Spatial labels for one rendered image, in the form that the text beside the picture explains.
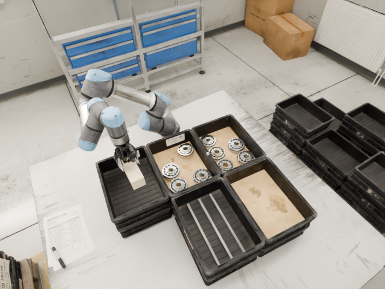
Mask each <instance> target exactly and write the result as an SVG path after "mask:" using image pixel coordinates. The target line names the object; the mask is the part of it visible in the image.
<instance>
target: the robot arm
mask: <svg viewBox="0 0 385 289"><path fill-rule="evenodd" d="M103 97H106V98H109V97H115V98H117V99H121V100H124V101H128V102H130V103H133V104H137V105H140V106H143V107H144V108H145V109H146V111H145V112H142V113H141V114H140V115H139V119H138V123H139V127H140V128H141V129H142V130H145V131H149V132H154V133H157V134H159V135H161V136H162V137H167V136H169V135H172V134H173V133H174V131H175V127H176V124H175V120H174V119H173V118H172V117H169V116H166V117H163V115H164V113H165V111H166V109H167V107H168V105H169V103H170V100H169V99H168V98H167V97H166V96H164V95H163V94H161V93H160V92H158V91H155V92H154V93H153V92H150V93H145V92H142V91H140V90H137V89H134V88H131V87H128V86H126V85H123V84H120V83H117V82H115V80H114V78H112V76H111V75H110V74H109V73H107V72H104V71H102V70H99V69H90V70H89V71H88V73H87V75H86V77H85V80H84V83H83V85H82V88H81V91H80V94H79V96H78V113H79V115H80V127H81V135H80V138H79V139H78V147H79V148H81V149H82V150H85V151H93V150H95V148H96V146H97V145H98V142H99V139H100V137H101V135H102V133H103V130H104V128H106V129H107V131H108V134H109V137H110V139H111V142H112V143H113V145H114V146H115V152H114V155H113V158H114V160H115V161H116V163H117V165H118V167H119V168H120V169H121V170H122V171H124V170H123V167H124V166H123V163H124V164H125V163H129V162H136V163H139V161H138V155H137V149H136V148H135V147H134V146H133V145H132V144H130V143H129V135H128V132H129V130H128V129H127V128H126V125H125V121H124V116H123V114H122V113H121V110H120V109H119V108H118V107H114V106H109V105H108V103H107V102H105V101H103ZM139 164H140V163H139Z"/></svg>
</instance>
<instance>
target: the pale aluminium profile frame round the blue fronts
mask: <svg viewBox="0 0 385 289"><path fill-rule="evenodd" d="M30 1H31V3H32V6H33V8H34V10H35V12H36V14H37V17H38V19H39V21H40V23H41V25H42V27H43V29H44V31H45V33H46V36H47V38H48V40H49V42H50V44H51V46H52V48H53V50H54V52H55V54H56V57H57V59H58V61H59V63H60V65H61V68H62V70H63V71H64V73H65V76H66V78H67V80H68V82H69V84H70V88H71V89H72V91H73V93H74V95H75V97H76V99H77V101H78V96H79V94H80V93H77V90H76V88H75V87H76V85H79V83H78V82H76V83H73V80H76V76H73V75H75V74H77V73H81V72H84V71H87V70H90V69H93V68H97V67H100V66H103V65H107V64H110V63H114V62H116V61H120V60H123V59H126V58H129V57H133V56H136V55H139V56H138V59H139V60H140V62H139V64H140V70H141V72H138V73H135V74H132V75H131V76H128V77H125V78H122V79H118V80H115V82H117V83H120V84H122V83H125V82H127V81H130V80H133V79H137V78H140V80H141V81H142V82H143V83H142V84H140V85H137V86H134V87H132V88H134V89H137V90H138V89H142V88H146V91H145V93H150V92H151V90H150V88H149V86H150V85H153V84H156V83H159V82H161V81H165V80H167V79H170V78H173V77H176V76H179V75H182V74H184V73H187V72H190V71H193V70H196V69H198V68H200V70H201V71H199V73H200V74H204V73H205V72H204V71H203V70H204V22H205V0H200V2H201V3H202V7H200V14H198V15H197V18H198V17H200V31H198V32H195V33H191V34H188V35H185V36H181V37H178V38H175V39H171V40H168V41H165V42H161V43H158V44H155V45H151V46H148V47H145V48H142V47H143V46H142V44H141V41H140V36H139V34H140V31H139V29H138V24H137V20H136V14H135V8H134V5H133V0H128V4H129V9H130V13H131V18H132V20H133V29H134V32H133V35H134V36H135V38H136V43H137V45H136V49H137V50H134V51H131V52H128V53H125V54H121V55H118V56H115V57H111V58H108V59H105V60H101V61H98V62H95V63H91V64H88V65H84V66H82V67H78V68H75V69H71V68H72V67H71V65H66V66H65V64H64V62H63V60H62V57H61V56H63V55H66V53H65V52H61V53H59V51H58V49H57V47H56V44H55V42H54V40H53V37H52V35H51V33H50V31H49V29H48V26H47V24H46V22H45V20H44V18H43V16H42V14H41V11H40V9H39V7H38V5H37V3H36V0H30ZM112 3H113V8H114V11H115V15H116V19H117V21H118V20H120V15H119V11H118V8H117V3H116V0H112ZM135 22H136V24H135ZM198 36H200V43H198V44H197V46H200V49H199V48H197V54H192V55H190V56H188V57H185V58H182V59H179V60H176V61H173V62H170V63H167V64H164V65H161V66H158V67H153V68H151V69H149V70H146V66H145V63H146V62H145V60H144V54H143V53H146V52H149V51H152V50H155V49H159V48H162V47H165V46H169V45H172V44H176V43H178V42H181V41H185V40H188V39H191V38H194V37H198ZM52 42H53V44H54V46H53V44H52ZM198 57H200V60H199V59H197V58H198ZM190 60H194V61H195V62H196V63H197V64H198V65H194V66H192V67H189V68H186V69H183V70H181V71H177V72H174V73H172V74H169V75H166V76H163V77H160V78H158V79H155V80H151V81H149V80H148V78H147V77H148V76H149V75H150V74H151V73H154V72H157V71H161V70H163V69H166V68H169V67H172V66H174V65H178V64H181V63H184V62H186V61H190ZM70 69H71V70H70ZM114 98H115V97H109V98H106V97H103V101H108V100H111V99H114Z"/></svg>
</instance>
